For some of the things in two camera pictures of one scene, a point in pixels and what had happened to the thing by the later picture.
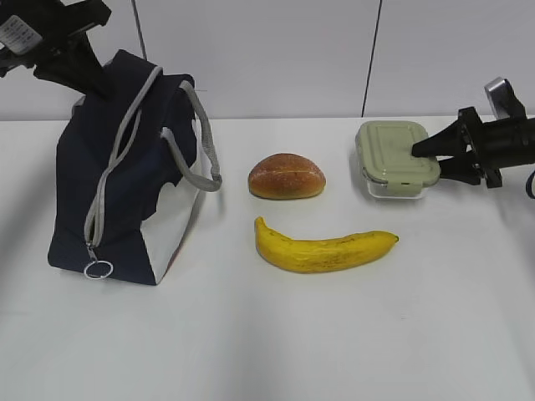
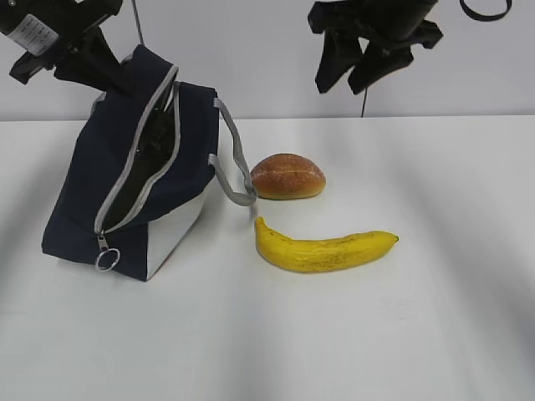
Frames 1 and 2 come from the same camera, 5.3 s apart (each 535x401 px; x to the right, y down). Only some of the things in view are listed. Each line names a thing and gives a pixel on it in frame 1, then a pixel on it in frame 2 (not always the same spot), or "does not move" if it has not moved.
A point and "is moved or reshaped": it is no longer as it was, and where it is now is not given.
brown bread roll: (286, 176) does not move
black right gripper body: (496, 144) → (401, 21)
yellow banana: (319, 256) does not move
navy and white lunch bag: (129, 171) is moved or reshaped
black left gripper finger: (58, 72) → (77, 71)
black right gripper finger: (450, 141) → (339, 55)
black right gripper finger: (462, 168) → (378, 60)
